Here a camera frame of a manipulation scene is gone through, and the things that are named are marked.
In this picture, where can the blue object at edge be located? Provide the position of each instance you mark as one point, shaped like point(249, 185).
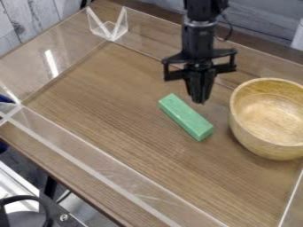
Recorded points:
point(6, 99)

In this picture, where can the grey metal bracket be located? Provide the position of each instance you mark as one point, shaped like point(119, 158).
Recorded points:
point(63, 218)

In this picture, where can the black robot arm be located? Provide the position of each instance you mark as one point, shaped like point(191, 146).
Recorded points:
point(203, 10)

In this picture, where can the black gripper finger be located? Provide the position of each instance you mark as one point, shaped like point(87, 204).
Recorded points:
point(194, 86)
point(210, 74)

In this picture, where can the clear acrylic tray walls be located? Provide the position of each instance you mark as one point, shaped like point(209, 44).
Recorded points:
point(86, 82)

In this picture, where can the green rectangular block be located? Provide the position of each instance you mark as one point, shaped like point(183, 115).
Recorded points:
point(188, 119)

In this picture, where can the brown wooden bowl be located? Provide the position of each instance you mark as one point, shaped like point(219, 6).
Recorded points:
point(266, 117)

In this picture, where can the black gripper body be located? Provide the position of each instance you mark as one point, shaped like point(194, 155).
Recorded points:
point(199, 57)

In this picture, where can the black table leg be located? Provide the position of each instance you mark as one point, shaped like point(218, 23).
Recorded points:
point(51, 186)

